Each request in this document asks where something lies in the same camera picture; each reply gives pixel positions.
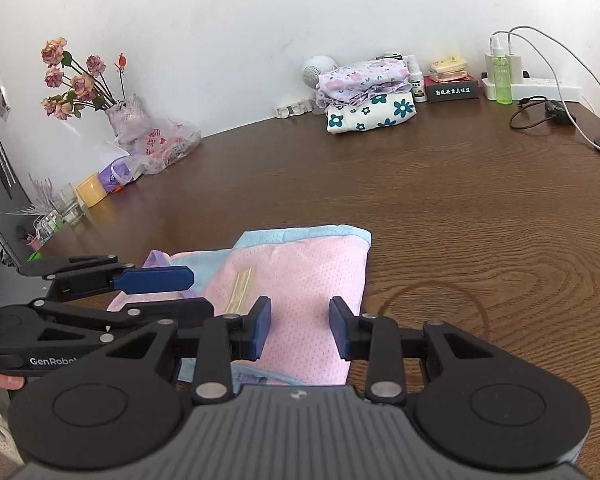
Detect person's left hand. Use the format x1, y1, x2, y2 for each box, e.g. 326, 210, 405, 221
0, 352, 26, 392

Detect white charger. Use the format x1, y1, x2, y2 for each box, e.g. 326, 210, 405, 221
484, 52, 524, 86

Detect yellow cup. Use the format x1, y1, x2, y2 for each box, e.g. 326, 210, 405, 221
75, 174, 109, 209

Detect dried pink roses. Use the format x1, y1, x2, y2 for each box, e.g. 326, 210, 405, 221
41, 37, 131, 120

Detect small white bottle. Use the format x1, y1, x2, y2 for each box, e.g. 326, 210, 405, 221
405, 55, 428, 104

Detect stack of yellow boxes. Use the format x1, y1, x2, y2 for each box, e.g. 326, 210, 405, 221
428, 55, 470, 83

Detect white charging cable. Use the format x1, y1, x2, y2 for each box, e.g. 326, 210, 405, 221
506, 26, 600, 165
527, 29, 600, 123

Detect pink and blue mesh garment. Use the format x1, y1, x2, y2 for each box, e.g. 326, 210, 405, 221
107, 225, 373, 389

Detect white plastic clip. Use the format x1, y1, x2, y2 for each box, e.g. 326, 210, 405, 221
274, 100, 315, 119

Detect folded purple floral cloth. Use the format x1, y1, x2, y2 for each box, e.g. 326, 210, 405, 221
316, 58, 412, 109

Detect clear drinking glass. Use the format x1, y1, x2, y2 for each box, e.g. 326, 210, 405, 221
55, 183, 85, 226

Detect pale purple vase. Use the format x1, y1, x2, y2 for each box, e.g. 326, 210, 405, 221
105, 94, 149, 137

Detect white round speaker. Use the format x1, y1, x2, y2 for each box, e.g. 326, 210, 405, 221
301, 55, 339, 90

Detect black cable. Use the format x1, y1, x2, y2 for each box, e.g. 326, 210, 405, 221
509, 96, 571, 132

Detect dried lavender sprigs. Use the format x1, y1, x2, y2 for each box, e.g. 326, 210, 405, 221
7, 174, 62, 222

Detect black box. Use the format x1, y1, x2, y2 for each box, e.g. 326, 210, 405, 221
424, 76, 480, 104

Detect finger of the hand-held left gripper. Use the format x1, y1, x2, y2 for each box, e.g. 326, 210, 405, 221
17, 255, 196, 297
31, 297, 215, 345

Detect green spray bottle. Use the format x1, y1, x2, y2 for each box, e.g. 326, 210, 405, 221
490, 35, 514, 106

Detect white power strip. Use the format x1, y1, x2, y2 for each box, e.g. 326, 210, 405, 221
481, 77, 583, 103

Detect clear plastic bag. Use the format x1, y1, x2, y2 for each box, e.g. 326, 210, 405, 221
100, 116, 203, 176

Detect purple tissue pack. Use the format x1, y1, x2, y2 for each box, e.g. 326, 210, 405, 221
96, 156, 144, 194

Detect folded white teal-flowered cloth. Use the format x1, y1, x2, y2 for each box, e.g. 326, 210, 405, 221
326, 91, 416, 135

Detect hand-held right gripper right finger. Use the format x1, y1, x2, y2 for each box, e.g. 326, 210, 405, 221
328, 296, 501, 406

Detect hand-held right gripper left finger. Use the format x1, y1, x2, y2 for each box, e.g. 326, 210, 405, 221
101, 296, 273, 406

